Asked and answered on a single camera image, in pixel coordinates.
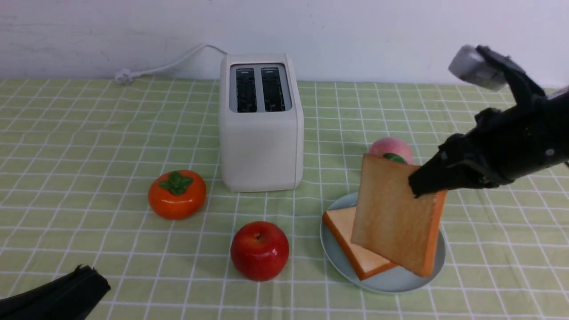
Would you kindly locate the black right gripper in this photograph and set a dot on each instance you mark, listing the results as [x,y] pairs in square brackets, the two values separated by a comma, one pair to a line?
[502,147]

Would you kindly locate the pink peach with leaf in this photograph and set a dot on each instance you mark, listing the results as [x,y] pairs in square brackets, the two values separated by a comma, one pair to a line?
[392,145]

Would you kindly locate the light blue plate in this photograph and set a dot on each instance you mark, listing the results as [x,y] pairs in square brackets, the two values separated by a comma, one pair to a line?
[396,280]

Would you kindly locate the white two-slot toaster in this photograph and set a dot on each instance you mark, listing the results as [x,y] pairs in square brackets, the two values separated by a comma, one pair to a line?
[261,123]

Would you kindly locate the red apple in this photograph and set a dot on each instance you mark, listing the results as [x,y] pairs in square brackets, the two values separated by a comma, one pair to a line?
[260,251]

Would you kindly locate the orange persimmon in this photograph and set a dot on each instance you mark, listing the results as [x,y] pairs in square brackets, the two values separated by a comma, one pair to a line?
[177,195]

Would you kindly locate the green checkered tablecloth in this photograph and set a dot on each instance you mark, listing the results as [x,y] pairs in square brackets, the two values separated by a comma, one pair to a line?
[78,157]

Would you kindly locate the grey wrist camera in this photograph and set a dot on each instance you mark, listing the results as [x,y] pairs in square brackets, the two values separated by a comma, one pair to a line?
[469,66]

